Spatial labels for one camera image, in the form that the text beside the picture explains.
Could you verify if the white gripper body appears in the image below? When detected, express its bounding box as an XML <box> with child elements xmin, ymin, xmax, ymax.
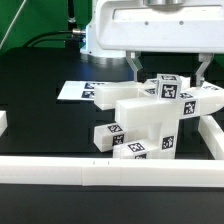
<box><xmin>95</xmin><ymin>0</ymin><xmax>224</xmax><ymax>54</ymax></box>

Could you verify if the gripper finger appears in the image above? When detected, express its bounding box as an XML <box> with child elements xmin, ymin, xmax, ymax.
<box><xmin>195</xmin><ymin>53</ymin><xmax>213</xmax><ymax>87</ymax></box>
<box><xmin>126</xmin><ymin>51</ymin><xmax>143</xmax><ymax>82</ymax></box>

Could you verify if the white chair back frame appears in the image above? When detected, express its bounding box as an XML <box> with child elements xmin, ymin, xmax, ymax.
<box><xmin>94</xmin><ymin>79</ymin><xmax>224</xmax><ymax>128</ymax></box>

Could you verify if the white cube marker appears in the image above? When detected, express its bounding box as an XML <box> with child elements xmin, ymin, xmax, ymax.
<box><xmin>156</xmin><ymin>74</ymin><xmax>182</xmax><ymax>101</ymax></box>

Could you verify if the white chair seat part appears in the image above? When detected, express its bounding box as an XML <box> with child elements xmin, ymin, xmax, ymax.
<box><xmin>114</xmin><ymin>79</ymin><xmax>181</xmax><ymax>160</ymax></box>

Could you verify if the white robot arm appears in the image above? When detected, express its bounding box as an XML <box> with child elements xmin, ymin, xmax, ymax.
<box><xmin>81</xmin><ymin>0</ymin><xmax>224</xmax><ymax>87</ymax></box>

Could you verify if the white right fence bar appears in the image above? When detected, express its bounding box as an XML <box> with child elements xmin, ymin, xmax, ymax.
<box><xmin>198</xmin><ymin>115</ymin><xmax>224</xmax><ymax>160</ymax></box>

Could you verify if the white fence bar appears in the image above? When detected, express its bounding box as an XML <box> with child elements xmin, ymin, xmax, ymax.
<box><xmin>198</xmin><ymin>115</ymin><xmax>224</xmax><ymax>160</ymax></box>
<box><xmin>0</xmin><ymin>156</ymin><xmax>224</xmax><ymax>187</ymax></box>

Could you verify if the white diagonal rod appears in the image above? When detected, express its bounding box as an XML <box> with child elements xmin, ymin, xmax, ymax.
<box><xmin>0</xmin><ymin>0</ymin><xmax>27</xmax><ymax>51</ymax></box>

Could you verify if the white front fence bar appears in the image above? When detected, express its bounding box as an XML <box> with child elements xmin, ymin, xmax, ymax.
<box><xmin>0</xmin><ymin>156</ymin><xmax>224</xmax><ymax>187</ymax></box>

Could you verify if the white left fence block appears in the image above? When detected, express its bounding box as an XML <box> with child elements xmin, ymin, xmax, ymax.
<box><xmin>0</xmin><ymin>111</ymin><xmax>7</xmax><ymax>136</ymax></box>

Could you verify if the black cable connector post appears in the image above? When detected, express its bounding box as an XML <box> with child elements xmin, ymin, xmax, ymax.
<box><xmin>65</xmin><ymin>0</ymin><xmax>85</xmax><ymax>50</ymax></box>

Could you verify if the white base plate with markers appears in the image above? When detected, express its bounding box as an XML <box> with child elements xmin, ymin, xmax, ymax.
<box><xmin>58</xmin><ymin>81</ymin><xmax>102</xmax><ymax>101</ymax></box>

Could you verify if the black cable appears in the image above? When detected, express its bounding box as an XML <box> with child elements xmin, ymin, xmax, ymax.
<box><xmin>23</xmin><ymin>30</ymin><xmax>75</xmax><ymax>48</ymax></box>

